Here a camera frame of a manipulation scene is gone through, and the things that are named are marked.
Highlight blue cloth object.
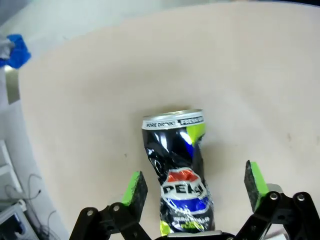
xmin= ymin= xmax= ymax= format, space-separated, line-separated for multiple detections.
xmin=0 ymin=33 xmax=32 ymax=70

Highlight grey device with screen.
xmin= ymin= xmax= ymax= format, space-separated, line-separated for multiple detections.
xmin=0 ymin=199 xmax=29 ymax=240

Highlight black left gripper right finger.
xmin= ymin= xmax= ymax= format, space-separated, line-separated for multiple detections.
xmin=234 ymin=159 xmax=320 ymax=240

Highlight crushed black Pepsi can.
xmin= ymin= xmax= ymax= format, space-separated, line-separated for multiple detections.
xmin=140 ymin=108 xmax=216 ymax=237

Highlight grey metal plate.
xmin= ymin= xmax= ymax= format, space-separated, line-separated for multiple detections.
xmin=5 ymin=67 xmax=21 ymax=105

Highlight tangled thin cables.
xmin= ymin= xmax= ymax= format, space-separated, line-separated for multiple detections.
xmin=4 ymin=173 xmax=62 ymax=240

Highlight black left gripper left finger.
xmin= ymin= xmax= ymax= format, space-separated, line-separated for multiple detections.
xmin=69 ymin=170 xmax=152 ymax=240

